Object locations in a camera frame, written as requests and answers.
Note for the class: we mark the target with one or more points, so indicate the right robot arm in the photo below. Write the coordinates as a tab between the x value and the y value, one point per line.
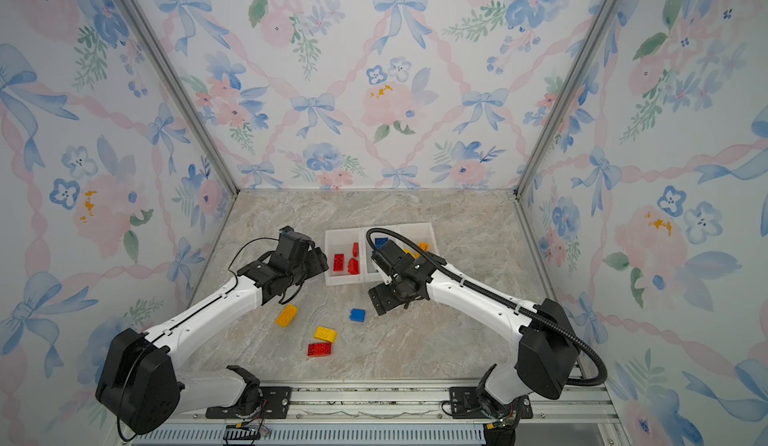
542	359

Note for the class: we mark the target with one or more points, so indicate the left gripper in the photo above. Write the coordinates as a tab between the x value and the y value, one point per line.
318	260

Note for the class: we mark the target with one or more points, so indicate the red lego brick front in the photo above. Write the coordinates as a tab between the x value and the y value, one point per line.
319	349

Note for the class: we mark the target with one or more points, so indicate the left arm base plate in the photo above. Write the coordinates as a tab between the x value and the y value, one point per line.
271	402

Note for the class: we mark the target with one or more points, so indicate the long red lego brick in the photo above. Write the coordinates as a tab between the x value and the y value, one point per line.
339	263

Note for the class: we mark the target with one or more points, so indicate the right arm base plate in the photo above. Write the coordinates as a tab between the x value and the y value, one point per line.
471	403

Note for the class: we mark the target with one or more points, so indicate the white three-compartment bin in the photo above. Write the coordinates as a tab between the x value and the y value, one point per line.
342	240

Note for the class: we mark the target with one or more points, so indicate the long yellow lego brick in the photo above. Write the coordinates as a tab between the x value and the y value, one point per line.
286	316

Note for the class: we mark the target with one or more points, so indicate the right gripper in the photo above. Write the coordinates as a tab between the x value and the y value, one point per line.
381	301

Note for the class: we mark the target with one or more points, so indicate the aluminium mounting rail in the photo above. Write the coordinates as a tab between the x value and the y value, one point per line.
394	412

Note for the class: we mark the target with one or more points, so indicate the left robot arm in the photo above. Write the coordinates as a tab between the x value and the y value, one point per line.
142	382

